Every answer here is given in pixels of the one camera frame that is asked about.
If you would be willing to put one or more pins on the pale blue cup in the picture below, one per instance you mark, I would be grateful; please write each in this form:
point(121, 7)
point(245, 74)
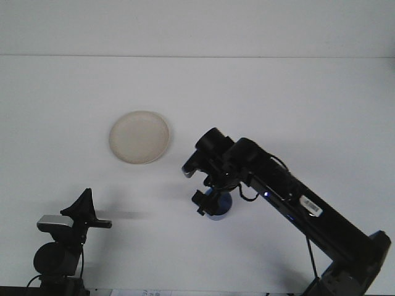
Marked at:
point(223, 205)

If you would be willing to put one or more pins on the pale round plate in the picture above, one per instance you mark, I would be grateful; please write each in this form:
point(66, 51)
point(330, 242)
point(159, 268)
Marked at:
point(139, 137)

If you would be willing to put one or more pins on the white barcode label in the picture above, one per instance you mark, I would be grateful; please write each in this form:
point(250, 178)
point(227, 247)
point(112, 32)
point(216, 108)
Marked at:
point(311, 206)

